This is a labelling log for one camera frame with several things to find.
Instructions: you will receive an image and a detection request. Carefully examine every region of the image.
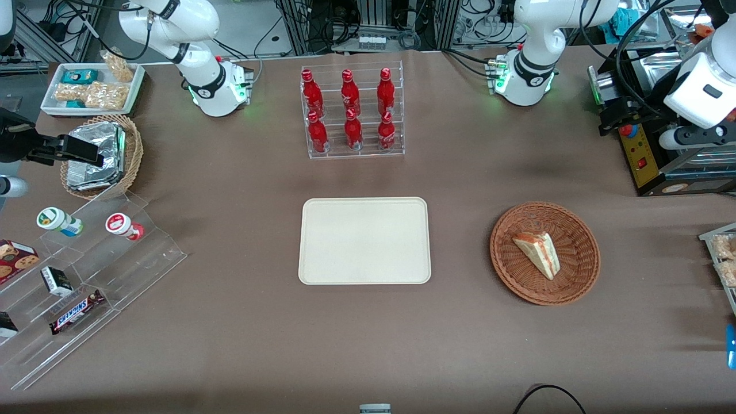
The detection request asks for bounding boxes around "clear acrylic bottle rack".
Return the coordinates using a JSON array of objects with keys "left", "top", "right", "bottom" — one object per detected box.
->
[{"left": 300, "top": 60, "right": 405, "bottom": 160}]

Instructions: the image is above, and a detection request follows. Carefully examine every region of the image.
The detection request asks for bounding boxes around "grey tray with snacks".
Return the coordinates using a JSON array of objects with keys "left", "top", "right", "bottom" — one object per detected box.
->
[{"left": 698, "top": 223, "right": 736, "bottom": 316}]

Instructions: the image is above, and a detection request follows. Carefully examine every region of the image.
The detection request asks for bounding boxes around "clear bag of crackers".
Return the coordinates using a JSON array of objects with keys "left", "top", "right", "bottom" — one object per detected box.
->
[
  {"left": 54, "top": 83, "right": 87, "bottom": 104},
  {"left": 85, "top": 81, "right": 129, "bottom": 112},
  {"left": 101, "top": 50, "right": 135, "bottom": 83}
]

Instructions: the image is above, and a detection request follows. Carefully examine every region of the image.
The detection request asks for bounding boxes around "snickers candy bar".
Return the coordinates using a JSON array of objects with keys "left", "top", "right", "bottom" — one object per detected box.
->
[{"left": 49, "top": 289, "right": 106, "bottom": 336}]

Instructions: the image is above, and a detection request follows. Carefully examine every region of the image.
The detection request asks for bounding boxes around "green lid yogurt cup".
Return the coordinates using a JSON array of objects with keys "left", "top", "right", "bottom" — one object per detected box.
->
[{"left": 36, "top": 207, "right": 85, "bottom": 238}]

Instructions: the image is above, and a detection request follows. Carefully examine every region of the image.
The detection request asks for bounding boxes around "shiny metal tray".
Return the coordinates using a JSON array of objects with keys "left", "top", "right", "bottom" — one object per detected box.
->
[{"left": 626, "top": 48, "right": 700, "bottom": 93}]

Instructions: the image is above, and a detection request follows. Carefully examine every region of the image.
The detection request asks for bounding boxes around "black yellow control box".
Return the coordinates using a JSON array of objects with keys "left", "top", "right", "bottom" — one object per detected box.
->
[{"left": 619, "top": 122, "right": 736, "bottom": 198}]

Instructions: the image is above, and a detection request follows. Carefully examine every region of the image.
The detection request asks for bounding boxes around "red cookie box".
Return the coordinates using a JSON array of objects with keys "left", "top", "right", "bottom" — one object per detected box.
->
[{"left": 0, "top": 239, "right": 40, "bottom": 286}]

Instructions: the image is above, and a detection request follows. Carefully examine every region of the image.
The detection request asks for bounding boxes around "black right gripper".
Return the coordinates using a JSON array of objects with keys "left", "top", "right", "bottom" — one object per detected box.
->
[{"left": 0, "top": 108, "right": 105, "bottom": 168}]

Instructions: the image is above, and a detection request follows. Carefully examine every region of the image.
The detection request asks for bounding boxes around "white rectangular snack tray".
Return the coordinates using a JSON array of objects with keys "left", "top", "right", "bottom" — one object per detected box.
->
[{"left": 40, "top": 62, "right": 145, "bottom": 116}]

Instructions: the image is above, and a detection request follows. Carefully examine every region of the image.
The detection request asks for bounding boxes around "flat round brown wicker basket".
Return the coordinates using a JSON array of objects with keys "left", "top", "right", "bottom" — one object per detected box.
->
[{"left": 490, "top": 201, "right": 601, "bottom": 306}]

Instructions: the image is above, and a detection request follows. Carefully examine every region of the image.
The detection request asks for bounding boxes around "red soda bottle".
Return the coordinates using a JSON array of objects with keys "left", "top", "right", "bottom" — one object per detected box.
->
[
  {"left": 344, "top": 108, "right": 364, "bottom": 151},
  {"left": 340, "top": 69, "right": 362, "bottom": 116},
  {"left": 377, "top": 111, "right": 397, "bottom": 152},
  {"left": 307, "top": 111, "right": 329, "bottom": 154},
  {"left": 377, "top": 68, "right": 397, "bottom": 116},
  {"left": 301, "top": 69, "right": 324, "bottom": 119}
]

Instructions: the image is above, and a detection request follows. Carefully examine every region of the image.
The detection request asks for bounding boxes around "silver foil wrapped package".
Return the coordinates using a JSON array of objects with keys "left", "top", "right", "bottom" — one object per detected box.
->
[{"left": 66, "top": 122, "right": 127, "bottom": 192}]

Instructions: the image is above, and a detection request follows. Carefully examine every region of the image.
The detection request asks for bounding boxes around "metal device with green edge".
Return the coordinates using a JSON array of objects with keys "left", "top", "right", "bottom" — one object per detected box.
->
[{"left": 587, "top": 64, "right": 619, "bottom": 108}]

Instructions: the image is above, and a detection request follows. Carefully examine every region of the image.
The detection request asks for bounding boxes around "deep tan wicker basket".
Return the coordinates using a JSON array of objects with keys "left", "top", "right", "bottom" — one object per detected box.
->
[{"left": 60, "top": 114, "right": 144, "bottom": 201}]

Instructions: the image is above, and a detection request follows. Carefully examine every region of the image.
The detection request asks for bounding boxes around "red lid yogurt cup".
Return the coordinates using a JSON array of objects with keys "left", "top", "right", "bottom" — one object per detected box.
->
[{"left": 105, "top": 212, "right": 145, "bottom": 242}]

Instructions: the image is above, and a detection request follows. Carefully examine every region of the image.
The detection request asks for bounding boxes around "black looping cable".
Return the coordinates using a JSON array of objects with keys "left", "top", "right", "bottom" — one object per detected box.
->
[{"left": 512, "top": 384, "right": 587, "bottom": 414}]

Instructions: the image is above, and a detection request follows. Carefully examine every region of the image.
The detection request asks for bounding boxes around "beige rectangular tray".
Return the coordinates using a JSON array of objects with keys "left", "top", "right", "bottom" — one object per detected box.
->
[{"left": 298, "top": 197, "right": 432, "bottom": 285}]

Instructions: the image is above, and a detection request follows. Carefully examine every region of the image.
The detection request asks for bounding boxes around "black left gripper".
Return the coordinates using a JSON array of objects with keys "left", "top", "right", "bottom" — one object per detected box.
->
[{"left": 598, "top": 96, "right": 662, "bottom": 137}]

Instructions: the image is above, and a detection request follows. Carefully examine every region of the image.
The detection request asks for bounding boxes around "small black white box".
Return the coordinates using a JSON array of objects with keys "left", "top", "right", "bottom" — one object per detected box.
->
[{"left": 40, "top": 266, "right": 74, "bottom": 298}]

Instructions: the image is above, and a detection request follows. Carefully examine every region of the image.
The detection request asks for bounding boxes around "triangular sandwich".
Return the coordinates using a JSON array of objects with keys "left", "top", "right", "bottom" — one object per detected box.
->
[{"left": 512, "top": 231, "right": 561, "bottom": 281}]

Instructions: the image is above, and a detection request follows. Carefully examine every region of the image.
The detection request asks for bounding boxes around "clear acrylic stepped display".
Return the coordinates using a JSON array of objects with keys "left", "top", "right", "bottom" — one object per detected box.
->
[{"left": 0, "top": 190, "right": 188, "bottom": 392}]

